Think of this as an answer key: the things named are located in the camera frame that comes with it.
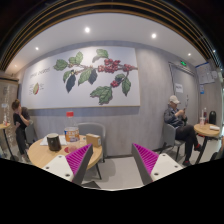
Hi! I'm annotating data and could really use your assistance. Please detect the wall notice board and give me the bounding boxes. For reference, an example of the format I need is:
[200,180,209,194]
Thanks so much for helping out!
[196,62,214,84]

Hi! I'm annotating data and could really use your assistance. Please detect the seated woman in black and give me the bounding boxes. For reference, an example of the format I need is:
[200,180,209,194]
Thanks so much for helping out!
[12,99,30,158]

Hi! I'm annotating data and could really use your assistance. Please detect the small cardboard box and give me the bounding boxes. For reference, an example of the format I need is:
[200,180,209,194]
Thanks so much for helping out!
[86,134,101,147]

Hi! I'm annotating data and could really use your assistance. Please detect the grey chair behind table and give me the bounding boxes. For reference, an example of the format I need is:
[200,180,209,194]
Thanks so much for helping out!
[78,122,106,153]

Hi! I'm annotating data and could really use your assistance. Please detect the grey chair under man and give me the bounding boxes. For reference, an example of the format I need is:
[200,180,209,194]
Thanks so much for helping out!
[160,124,184,154]

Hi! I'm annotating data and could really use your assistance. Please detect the round wooden table right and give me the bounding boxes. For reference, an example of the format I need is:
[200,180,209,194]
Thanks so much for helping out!
[194,123,220,164]

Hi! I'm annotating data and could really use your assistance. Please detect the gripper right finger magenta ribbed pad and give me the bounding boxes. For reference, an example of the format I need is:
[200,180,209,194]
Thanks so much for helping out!
[131,142,184,186]

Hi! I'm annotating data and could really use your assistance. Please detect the coffee plant wall mural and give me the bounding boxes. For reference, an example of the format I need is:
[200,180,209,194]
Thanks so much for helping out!
[21,46,140,109]

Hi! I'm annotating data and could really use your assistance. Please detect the seated man in white cap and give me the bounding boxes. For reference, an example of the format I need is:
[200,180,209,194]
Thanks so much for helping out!
[164,95,201,166]

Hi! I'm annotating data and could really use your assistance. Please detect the black thermos flask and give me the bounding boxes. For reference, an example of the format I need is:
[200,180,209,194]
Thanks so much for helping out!
[209,111,216,125]

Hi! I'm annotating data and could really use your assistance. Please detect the white papers on table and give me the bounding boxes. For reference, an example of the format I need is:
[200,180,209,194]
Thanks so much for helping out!
[40,135,67,146]

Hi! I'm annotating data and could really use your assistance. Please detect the pink cup on table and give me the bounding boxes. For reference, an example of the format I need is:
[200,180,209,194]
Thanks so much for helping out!
[68,143,77,153]

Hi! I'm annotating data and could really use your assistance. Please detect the clear water bottle, red cap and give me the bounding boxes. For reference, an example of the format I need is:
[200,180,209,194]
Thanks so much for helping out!
[64,111,80,149]

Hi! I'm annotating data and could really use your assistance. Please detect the dark cylindrical mug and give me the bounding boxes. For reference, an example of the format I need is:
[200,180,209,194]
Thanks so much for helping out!
[47,133,61,151]

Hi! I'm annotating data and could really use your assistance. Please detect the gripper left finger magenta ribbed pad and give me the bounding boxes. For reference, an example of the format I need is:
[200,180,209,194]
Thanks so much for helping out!
[42,143,94,186]

